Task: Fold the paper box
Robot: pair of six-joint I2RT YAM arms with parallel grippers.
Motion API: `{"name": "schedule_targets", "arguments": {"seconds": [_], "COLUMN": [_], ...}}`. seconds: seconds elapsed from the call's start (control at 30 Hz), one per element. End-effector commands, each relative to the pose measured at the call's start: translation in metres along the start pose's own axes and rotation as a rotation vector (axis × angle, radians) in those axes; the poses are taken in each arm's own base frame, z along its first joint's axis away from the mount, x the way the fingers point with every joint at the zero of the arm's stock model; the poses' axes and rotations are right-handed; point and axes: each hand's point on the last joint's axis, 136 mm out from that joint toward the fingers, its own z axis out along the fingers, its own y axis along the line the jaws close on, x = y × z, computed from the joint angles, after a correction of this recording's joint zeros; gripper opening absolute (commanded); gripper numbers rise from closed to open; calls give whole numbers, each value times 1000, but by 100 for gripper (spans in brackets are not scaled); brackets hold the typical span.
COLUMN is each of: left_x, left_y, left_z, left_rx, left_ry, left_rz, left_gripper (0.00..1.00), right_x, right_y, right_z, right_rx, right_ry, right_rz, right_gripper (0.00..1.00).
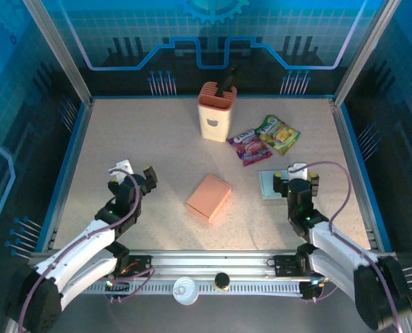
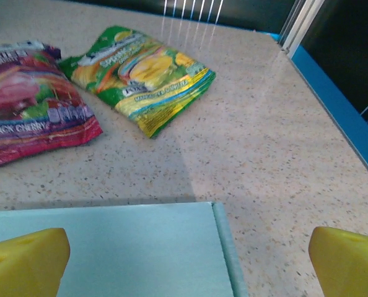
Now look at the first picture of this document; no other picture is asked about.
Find purple candy bag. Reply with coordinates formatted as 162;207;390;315
228;128;273;167

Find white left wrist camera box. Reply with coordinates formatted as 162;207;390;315
108;159;135;183

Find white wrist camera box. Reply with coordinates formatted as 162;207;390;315
108;159;135;183
287;162;309;181

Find light blue paper box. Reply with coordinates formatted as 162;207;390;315
259;169;297;203

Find aluminium frame post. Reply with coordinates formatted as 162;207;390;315
333;0;401;107
21;0;93;107

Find white round cap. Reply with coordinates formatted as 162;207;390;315
172;276;200;306

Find orange paper box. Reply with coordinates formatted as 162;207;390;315
185;173;232;224

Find cream knife block orange top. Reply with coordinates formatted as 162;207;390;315
197;81;238;142

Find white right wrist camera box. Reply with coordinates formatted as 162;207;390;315
287;162;309;181

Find black handled knife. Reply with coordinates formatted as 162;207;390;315
216;64;240;98

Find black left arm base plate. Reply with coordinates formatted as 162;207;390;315
107;255;154;278

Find green yellow candy bag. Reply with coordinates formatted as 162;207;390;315
254;114;301;155

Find aluminium extrusion beam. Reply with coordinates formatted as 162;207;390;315
27;250;400;278

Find black connector box with LED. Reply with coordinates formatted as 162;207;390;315
104;275;130;302
298;280;327;303

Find slotted aluminium cable rail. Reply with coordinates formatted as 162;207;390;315
80;281;302;296

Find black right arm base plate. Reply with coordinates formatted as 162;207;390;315
273;254;338;278

